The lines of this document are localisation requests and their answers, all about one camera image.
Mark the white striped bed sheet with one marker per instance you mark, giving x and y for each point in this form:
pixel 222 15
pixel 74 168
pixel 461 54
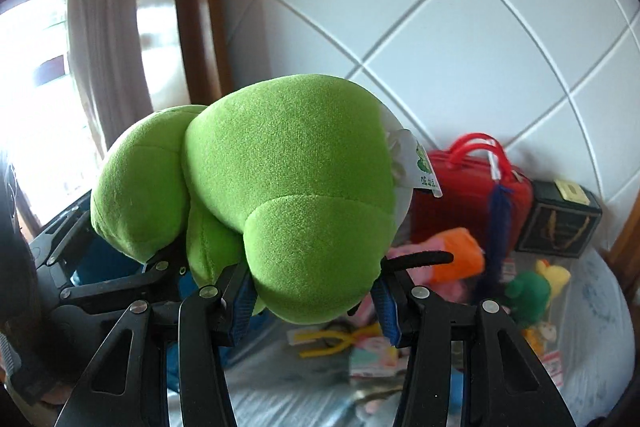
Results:
pixel 300 382

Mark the bright window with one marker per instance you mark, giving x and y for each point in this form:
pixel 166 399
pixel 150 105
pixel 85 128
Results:
pixel 35 82

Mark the green frog plush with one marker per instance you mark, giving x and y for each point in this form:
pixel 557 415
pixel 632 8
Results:
pixel 280 167

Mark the white curtain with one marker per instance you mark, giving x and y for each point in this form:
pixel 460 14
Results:
pixel 105 32

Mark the red plastic case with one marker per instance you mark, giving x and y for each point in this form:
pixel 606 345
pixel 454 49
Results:
pixel 450 207

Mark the blue tassel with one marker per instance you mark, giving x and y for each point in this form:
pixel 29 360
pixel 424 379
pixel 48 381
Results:
pixel 497 227

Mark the blue plastic crate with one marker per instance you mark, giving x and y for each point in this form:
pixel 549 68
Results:
pixel 107 268

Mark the small orange white toy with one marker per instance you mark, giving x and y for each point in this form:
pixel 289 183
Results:
pixel 540 336

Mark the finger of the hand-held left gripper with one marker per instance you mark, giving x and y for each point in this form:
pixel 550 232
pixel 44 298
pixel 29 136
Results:
pixel 100 287

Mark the white padded wooden headboard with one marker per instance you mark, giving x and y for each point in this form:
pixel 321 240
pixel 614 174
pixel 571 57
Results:
pixel 400 7

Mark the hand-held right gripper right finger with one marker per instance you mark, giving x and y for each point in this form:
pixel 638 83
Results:
pixel 387 314

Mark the pastel small box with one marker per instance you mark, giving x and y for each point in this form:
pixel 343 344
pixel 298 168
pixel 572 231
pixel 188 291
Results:
pixel 372 354

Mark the pink pig plush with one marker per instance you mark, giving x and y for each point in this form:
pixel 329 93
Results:
pixel 455 257

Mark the green and yellow plush toy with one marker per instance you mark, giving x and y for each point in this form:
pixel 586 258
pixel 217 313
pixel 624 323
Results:
pixel 525 297

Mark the black gift box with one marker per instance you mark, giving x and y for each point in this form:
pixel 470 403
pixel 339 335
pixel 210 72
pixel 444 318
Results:
pixel 555 222

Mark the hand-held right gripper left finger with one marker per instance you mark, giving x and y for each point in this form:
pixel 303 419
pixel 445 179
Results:
pixel 241 314

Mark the yellow horseshoe toy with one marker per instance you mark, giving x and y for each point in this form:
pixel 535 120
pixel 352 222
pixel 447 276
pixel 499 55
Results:
pixel 320 349

